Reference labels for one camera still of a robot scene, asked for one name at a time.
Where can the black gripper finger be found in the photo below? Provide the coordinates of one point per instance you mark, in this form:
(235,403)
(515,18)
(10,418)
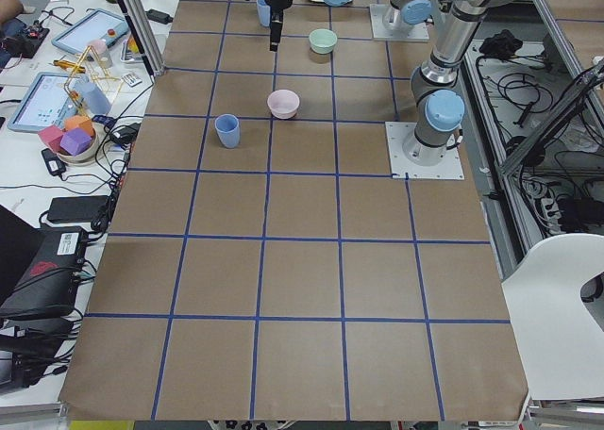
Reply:
(275,33)

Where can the blue cup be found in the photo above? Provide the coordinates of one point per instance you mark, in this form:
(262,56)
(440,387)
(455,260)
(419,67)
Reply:
(264,13)
(227,127)

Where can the green bowl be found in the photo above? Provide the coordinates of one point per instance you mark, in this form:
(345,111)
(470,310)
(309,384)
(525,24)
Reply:
(322,41)

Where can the pink bowl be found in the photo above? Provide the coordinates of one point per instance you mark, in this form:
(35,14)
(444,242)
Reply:
(283,104)

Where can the blue cup on table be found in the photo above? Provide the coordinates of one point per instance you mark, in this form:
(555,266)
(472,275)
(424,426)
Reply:
(227,127)

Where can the upper teach pendant tablet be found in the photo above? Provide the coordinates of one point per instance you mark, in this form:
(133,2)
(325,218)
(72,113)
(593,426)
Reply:
(98,24)

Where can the teach pendant tablet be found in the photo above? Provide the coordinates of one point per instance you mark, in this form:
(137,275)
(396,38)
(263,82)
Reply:
(45,103)
(98,24)

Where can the lavender cup on desk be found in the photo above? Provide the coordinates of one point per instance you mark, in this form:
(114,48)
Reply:
(97,102)

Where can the orange block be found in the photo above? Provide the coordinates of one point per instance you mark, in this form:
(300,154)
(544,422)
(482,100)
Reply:
(79,121)

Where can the purple block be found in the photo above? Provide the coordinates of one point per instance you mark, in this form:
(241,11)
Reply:
(75,142)

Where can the bowl of coloured blocks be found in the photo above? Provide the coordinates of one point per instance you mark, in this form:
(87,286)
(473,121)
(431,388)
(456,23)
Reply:
(78,160)

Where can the lower teach pendant tablet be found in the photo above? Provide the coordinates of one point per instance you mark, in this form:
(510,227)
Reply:
(45,103)

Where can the brown paper table mat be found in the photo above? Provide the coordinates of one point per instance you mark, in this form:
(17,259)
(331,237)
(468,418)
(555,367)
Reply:
(290,278)

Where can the magenta block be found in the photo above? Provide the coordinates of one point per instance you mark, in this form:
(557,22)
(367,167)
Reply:
(51,137)

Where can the black power adapter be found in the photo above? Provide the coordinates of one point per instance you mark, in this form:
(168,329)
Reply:
(81,209)

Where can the black laptop computer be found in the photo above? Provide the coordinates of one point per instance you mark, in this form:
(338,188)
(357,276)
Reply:
(39,268)

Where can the white chair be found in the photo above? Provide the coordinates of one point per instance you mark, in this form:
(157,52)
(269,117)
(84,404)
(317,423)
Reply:
(559,341)

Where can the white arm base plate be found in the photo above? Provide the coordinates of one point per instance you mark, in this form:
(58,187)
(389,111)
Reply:
(388,25)
(410,159)

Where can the aluminium frame post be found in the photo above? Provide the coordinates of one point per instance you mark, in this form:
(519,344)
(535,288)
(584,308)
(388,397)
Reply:
(141,31)

